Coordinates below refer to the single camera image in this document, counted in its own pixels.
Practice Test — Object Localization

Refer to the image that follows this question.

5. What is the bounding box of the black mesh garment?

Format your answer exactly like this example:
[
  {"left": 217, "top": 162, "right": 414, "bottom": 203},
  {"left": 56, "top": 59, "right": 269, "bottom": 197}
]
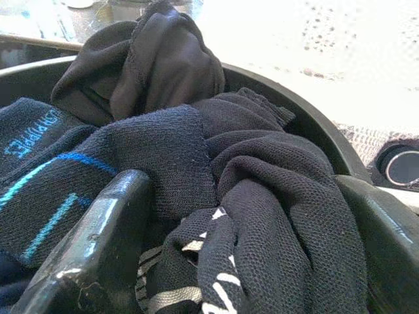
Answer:
[{"left": 163, "top": 87, "right": 371, "bottom": 314}]

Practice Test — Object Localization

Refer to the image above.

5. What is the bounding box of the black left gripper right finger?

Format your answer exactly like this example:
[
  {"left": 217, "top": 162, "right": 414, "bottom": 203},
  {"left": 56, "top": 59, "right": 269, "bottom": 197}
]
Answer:
[{"left": 333, "top": 175, "right": 419, "bottom": 314}]

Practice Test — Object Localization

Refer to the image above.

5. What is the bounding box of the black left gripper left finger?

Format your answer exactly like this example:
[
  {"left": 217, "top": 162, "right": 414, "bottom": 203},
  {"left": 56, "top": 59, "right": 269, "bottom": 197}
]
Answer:
[{"left": 9, "top": 169, "right": 152, "bottom": 314}]

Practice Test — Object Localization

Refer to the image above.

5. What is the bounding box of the black smooth fabric garment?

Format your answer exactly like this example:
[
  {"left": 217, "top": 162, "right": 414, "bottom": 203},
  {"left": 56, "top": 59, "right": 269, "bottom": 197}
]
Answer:
[{"left": 50, "top": 1, "right": 227, "bottom": 127}]

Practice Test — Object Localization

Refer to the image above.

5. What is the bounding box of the black sock with white stripes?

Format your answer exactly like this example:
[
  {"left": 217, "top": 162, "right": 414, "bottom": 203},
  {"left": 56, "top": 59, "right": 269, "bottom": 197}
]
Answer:
[{"left": 136, "top": 243, "right": 204, "bottom": 314}]

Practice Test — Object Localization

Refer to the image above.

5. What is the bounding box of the navy sock with cyan lettering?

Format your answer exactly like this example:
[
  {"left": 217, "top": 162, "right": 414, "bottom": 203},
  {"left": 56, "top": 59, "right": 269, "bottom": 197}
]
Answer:
[{"left": 0, "top": 97, "right": 86, "bottom": 184}]

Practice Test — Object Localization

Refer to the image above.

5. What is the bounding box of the grey woven mat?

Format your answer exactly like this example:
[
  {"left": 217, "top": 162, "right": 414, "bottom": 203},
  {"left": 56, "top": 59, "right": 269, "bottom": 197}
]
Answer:
[{"left": 337, "top": 122, "right": 419, "bottom": 171}]

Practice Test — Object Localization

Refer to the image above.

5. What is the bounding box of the round silver-rimmed black object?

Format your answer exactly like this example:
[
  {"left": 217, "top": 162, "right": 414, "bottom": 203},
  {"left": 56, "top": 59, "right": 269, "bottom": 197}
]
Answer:
[{"left": 376, "top": 143, "right": 419, "bottom": 194}]

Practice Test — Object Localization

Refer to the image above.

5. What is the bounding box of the black plastic basin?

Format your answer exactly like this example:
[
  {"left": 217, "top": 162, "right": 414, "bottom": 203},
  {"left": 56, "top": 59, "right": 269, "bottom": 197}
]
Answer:
[{"left": 0, "top": 55, "right": 374, "bottom": 184}]

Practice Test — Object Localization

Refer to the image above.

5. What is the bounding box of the navy sock with blue stripes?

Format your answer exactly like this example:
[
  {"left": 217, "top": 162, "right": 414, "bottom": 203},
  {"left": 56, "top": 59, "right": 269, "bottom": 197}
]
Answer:
[{"left": 0, "top": 104, "right": 219, "bottom": 272}]

